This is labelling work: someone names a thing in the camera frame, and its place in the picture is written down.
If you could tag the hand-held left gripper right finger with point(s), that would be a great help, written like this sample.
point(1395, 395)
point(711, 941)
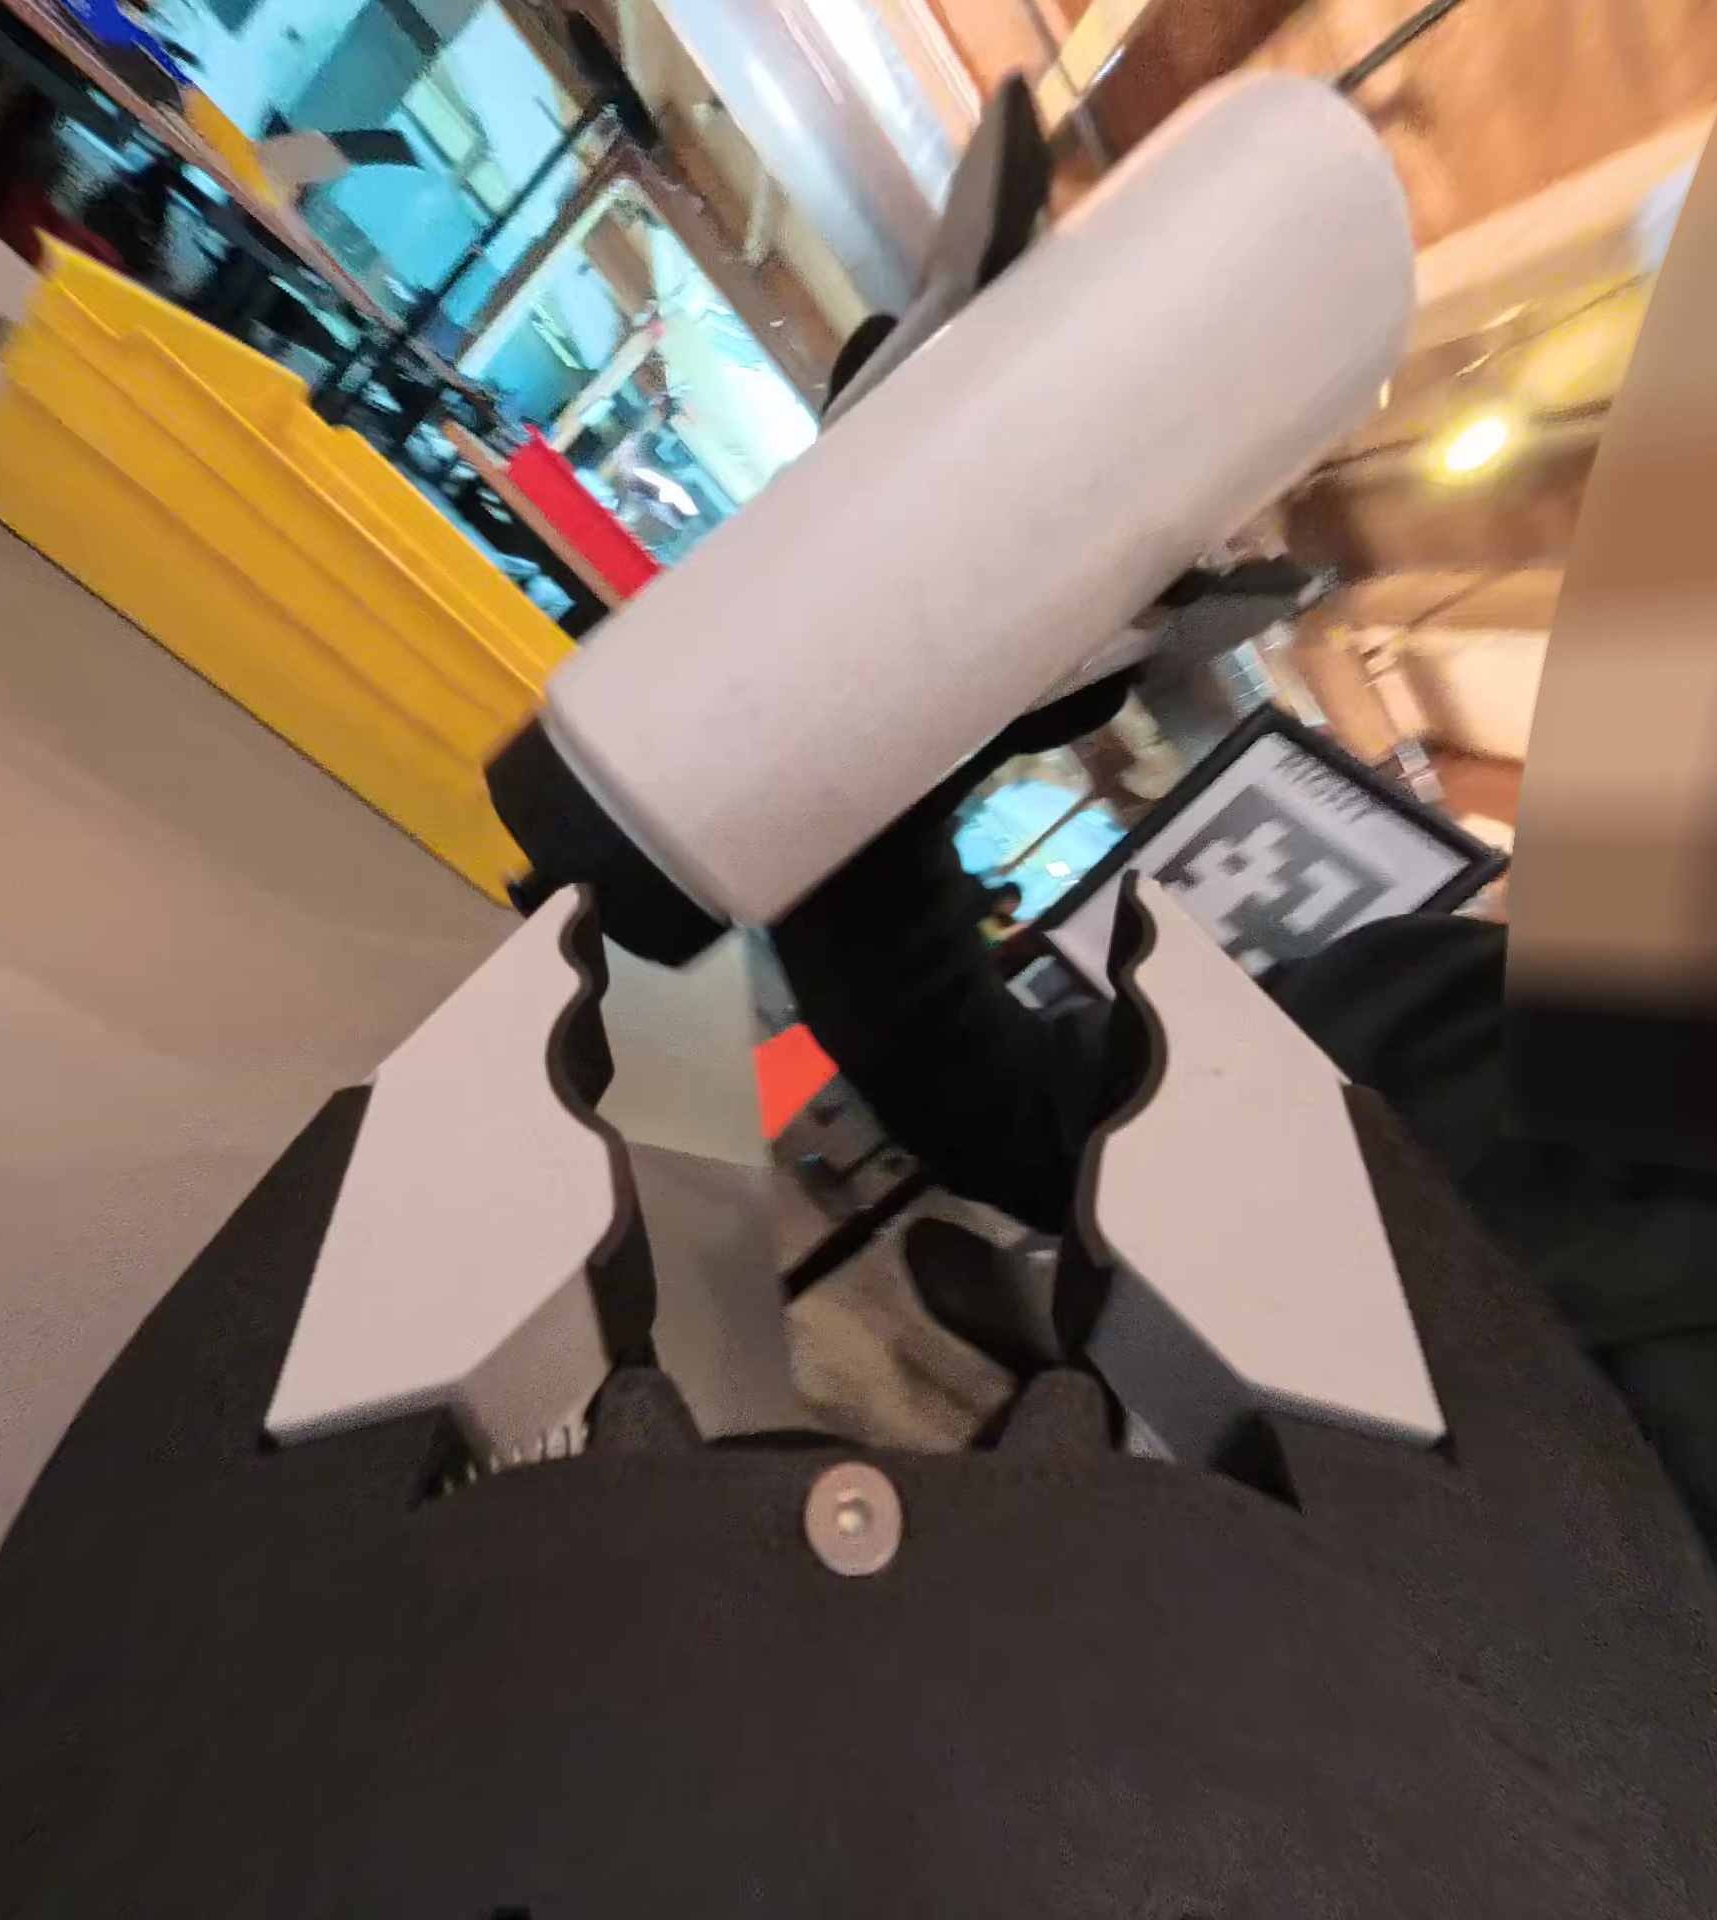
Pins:
point(1261, 1233)

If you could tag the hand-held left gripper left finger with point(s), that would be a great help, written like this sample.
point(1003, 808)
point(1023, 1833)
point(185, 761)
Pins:
point(451, 1233)

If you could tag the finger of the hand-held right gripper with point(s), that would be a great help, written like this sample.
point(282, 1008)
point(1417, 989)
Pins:
point(1199, 624)
point(998, 193)

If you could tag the white roll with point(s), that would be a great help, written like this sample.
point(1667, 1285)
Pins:
point(1012, 487)

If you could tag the person's right forearm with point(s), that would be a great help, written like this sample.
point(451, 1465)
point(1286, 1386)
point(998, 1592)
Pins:
point(1610, 1199)

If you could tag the person's right hand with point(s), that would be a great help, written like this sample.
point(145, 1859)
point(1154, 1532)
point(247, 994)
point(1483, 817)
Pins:
point(933, 1023)

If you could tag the black framed tag sign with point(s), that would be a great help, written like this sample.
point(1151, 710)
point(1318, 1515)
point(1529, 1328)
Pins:
point(1311, 860)

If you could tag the yellow plastic bin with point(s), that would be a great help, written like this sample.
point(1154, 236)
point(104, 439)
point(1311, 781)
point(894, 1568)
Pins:
point(260, 578)

